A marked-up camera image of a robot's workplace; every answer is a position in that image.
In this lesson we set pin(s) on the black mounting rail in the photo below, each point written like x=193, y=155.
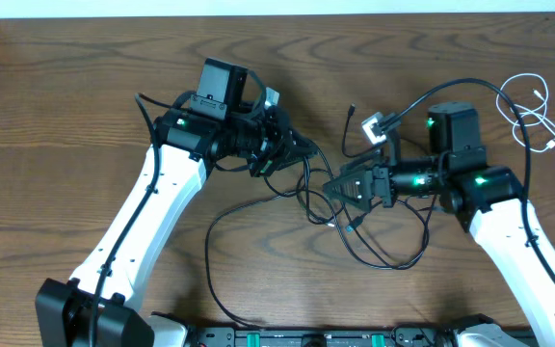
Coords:
x=405, y=335

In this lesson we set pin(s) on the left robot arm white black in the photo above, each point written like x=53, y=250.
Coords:
x=100, y=303

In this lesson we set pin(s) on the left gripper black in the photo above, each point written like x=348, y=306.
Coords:
x=282, y=146

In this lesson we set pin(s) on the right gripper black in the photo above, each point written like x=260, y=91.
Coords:
x=365, y=185

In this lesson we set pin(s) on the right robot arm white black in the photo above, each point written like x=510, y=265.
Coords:
x=490, y=204

